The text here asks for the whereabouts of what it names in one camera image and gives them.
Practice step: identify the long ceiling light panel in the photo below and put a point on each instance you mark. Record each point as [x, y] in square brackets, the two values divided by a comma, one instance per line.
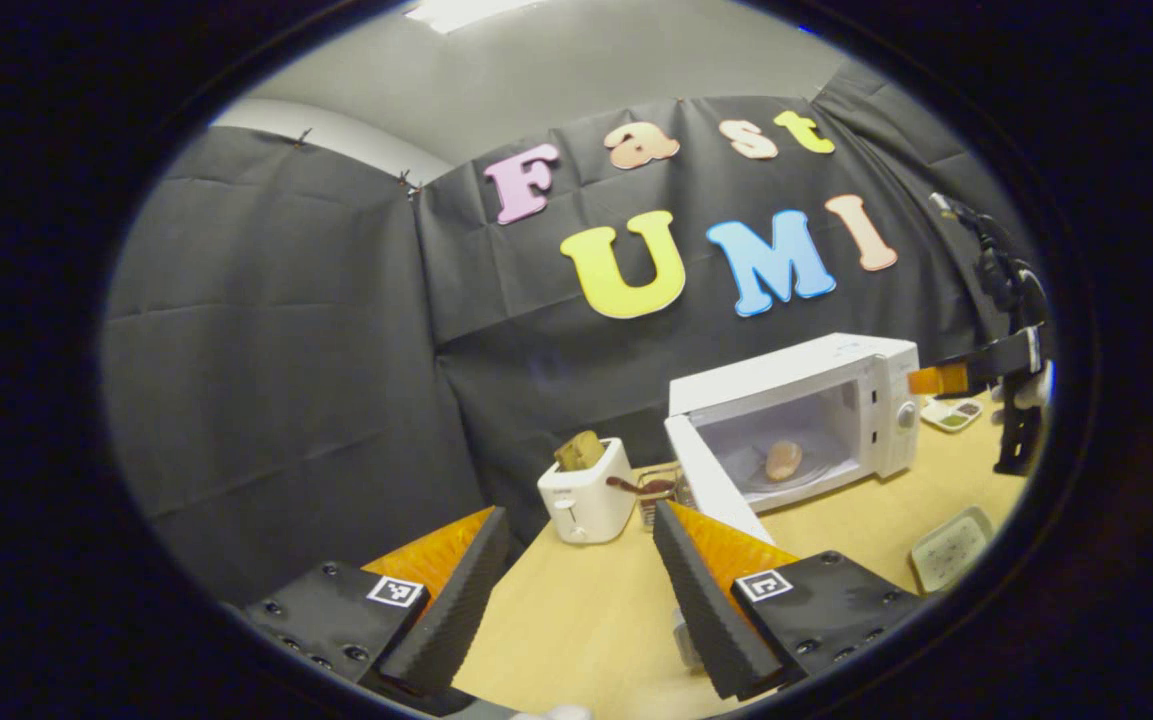
[466, 12]

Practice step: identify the brown bread bun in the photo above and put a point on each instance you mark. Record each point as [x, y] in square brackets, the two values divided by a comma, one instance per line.
[784, 460]

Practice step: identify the brown toast slice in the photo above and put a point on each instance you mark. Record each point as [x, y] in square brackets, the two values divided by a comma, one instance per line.
[579, 450]

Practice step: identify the white divided dish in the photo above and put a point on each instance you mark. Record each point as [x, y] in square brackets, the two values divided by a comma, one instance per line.
[951, 413]

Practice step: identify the white toaster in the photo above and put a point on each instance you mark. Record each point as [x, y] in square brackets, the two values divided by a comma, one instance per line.
[591, 505]

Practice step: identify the black backdrop cloth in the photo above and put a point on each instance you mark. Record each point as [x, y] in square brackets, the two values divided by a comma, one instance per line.
[266, 400]

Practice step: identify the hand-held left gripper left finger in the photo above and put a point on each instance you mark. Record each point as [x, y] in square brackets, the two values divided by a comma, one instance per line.
[456, 605]

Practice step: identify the white microwave oven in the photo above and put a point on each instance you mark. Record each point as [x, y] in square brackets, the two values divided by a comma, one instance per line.
[796, 375]

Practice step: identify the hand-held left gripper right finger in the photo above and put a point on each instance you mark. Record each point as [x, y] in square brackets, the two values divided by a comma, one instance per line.
[701, 610]

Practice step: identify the pale green rectangular tray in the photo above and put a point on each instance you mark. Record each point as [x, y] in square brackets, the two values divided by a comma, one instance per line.
[951, 550]

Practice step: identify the small clear container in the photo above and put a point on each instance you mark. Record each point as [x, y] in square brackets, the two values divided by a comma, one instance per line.
[658, 508]

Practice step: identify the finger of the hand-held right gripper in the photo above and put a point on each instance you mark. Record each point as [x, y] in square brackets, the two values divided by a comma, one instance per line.
[996, 362]

